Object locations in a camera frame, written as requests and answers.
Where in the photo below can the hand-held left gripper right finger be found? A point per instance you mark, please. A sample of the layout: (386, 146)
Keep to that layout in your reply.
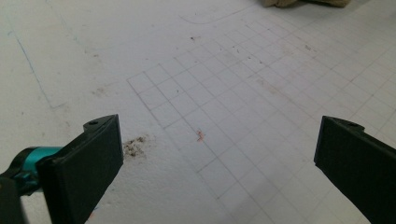
(358, 165)

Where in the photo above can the beige towel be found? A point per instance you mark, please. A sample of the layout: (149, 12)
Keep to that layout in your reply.
(292, 2)

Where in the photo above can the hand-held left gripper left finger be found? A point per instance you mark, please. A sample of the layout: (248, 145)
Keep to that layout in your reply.
(81, 174)

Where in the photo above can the white cutting mat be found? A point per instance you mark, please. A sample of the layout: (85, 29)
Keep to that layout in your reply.
(186, 53)

